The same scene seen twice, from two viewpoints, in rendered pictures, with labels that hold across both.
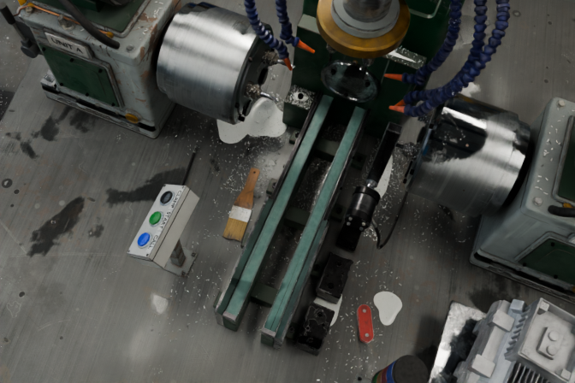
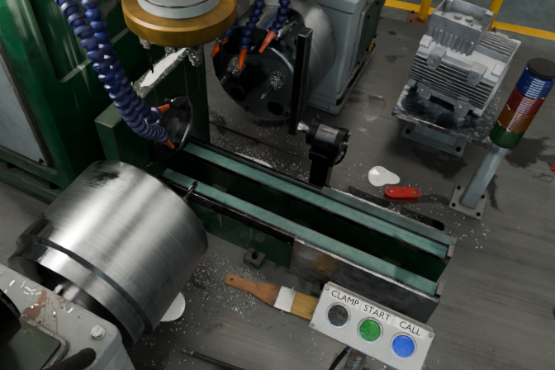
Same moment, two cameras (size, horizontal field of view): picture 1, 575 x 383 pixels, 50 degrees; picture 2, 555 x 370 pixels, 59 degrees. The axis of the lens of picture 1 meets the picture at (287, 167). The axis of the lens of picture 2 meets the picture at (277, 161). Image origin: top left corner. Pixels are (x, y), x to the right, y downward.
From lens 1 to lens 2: 0.93 m
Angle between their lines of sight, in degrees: 45
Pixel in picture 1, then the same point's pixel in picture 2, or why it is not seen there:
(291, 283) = (392, 228)
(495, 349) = (461, 62)
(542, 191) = not seen: outside the picture
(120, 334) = not seen: outside the picture
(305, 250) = (354, 212)
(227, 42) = (124, 195)
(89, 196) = not seen: outside the picture
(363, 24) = not seen: outside the picture
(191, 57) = (131, 249)
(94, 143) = not seen: outside the picture
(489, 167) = (315, 18)
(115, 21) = (32, 353)
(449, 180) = (318, 53)
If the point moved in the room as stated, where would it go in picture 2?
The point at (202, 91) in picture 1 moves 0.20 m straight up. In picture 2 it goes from (177, 258) to (160, 173)
